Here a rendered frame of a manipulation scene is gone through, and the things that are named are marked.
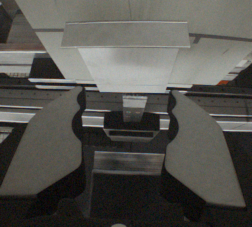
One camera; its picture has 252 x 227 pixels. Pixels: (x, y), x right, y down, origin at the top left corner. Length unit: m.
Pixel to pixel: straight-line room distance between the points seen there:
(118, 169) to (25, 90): 0.39
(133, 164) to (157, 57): 0.12
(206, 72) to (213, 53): 0.04
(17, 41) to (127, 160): 0.20
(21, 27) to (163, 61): 0.19
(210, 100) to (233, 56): 0.34
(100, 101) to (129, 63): 0.30
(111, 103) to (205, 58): 0.32
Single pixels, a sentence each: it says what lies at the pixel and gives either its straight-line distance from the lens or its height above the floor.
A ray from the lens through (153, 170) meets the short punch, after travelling 0.22.
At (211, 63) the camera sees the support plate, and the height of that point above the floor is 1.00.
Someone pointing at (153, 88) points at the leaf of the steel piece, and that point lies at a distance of 0.24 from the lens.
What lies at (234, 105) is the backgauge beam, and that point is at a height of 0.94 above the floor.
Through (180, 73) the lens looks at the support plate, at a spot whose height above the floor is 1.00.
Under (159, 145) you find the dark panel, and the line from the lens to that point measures 0.74.
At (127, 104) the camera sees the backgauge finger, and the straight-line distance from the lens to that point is 0.29.
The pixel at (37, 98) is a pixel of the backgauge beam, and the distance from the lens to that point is 0.53.
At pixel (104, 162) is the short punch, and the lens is 0.22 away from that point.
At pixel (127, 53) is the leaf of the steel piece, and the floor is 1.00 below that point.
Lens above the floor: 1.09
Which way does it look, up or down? 19 degrees down
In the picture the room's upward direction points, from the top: 178 degrees counter-clockwise
